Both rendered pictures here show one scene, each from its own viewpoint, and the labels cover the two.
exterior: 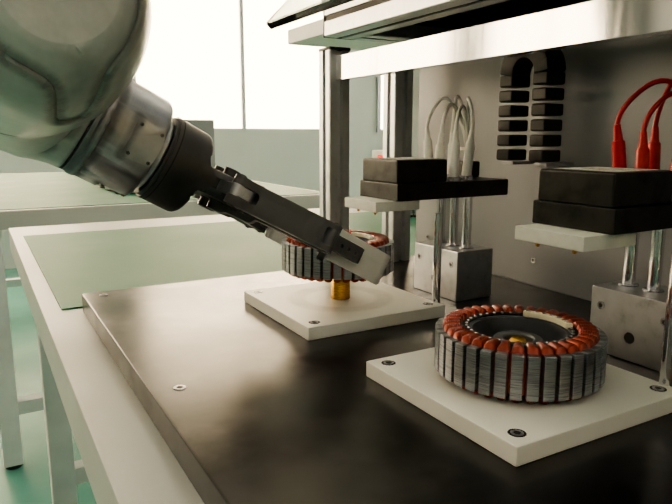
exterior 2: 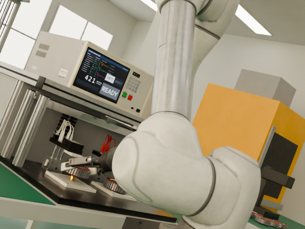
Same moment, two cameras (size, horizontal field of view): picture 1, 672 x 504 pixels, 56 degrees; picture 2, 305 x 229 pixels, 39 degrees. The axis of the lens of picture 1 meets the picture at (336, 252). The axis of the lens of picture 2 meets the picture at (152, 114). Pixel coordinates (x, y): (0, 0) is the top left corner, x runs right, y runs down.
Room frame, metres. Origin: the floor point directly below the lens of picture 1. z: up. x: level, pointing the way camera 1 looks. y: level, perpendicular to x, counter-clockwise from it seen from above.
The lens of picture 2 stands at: (0.92, 1.68, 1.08)
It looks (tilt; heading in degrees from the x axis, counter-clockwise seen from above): 2 degrees up; 253
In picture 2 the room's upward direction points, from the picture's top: 22 degrees clockwise
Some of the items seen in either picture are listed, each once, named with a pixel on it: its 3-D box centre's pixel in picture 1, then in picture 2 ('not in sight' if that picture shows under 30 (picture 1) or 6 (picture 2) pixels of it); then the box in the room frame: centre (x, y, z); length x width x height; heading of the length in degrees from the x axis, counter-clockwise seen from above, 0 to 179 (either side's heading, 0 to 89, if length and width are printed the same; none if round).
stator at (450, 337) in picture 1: (517, 348); (116, 185); (0.41, -0.12, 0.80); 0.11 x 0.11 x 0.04
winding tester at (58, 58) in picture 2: not in sight; (91, 74); (0.66, -0.35, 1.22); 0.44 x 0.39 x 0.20; 30
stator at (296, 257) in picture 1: (337, 254); (76, 169); (0.62, 0.00, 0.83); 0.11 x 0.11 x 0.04
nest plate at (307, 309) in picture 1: (340, 303); (71, 181); (0.62, 0.00, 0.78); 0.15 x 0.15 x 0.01; 30
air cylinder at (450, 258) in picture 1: (451, 268); (53, 164); (0.69, -0.13, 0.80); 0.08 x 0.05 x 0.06; 30
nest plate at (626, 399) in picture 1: (515, 383); (114, 191); (0.41, -0.12, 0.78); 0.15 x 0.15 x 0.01; 30
